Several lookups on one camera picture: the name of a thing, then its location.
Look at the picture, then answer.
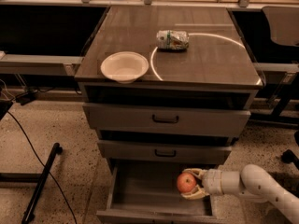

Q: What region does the black floor stand leg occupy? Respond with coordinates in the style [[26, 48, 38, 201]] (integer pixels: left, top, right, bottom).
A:
[[21, 143, 63, 224]]

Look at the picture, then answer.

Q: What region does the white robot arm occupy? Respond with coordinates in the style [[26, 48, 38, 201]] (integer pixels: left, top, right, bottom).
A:
[[177, 164, 299, 224]]

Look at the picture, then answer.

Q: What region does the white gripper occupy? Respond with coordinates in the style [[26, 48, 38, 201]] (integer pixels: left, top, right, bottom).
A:
[[181, 168, 223, 200]]

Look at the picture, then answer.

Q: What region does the white paper bowl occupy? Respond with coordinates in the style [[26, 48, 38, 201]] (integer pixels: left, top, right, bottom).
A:
[[100, 51, 149, 84]]

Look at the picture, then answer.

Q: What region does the crushed green white can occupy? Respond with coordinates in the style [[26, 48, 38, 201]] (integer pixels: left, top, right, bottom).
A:
[[156, 30, 189, 50]]

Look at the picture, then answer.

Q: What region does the middle grey drawer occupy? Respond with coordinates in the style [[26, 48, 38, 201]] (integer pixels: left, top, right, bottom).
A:
[[98, 140, 232, 164]]

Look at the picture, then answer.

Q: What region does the red apple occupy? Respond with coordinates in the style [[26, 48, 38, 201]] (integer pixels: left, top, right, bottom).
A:
[[177, 173, 197, 193]]

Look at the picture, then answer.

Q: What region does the top grey drawer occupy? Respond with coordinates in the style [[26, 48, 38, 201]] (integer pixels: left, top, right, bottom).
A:
[[83, 103, 250, 137]]

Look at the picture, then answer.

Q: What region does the grey drawer cabinet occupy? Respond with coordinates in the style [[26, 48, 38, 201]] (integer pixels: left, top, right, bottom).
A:
[[74, 5, 263, 224]]

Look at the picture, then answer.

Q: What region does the black floor cable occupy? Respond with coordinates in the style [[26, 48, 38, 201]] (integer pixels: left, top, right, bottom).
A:
[[6, 109, 78, 224]]

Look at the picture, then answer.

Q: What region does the grey desk left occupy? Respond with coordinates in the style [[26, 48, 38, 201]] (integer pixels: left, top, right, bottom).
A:
[[0, 51, 83, 76]]

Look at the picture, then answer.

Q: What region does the open bottom grey drawer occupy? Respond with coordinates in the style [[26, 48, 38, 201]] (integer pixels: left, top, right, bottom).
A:
[[96, 160, 224, 224]]

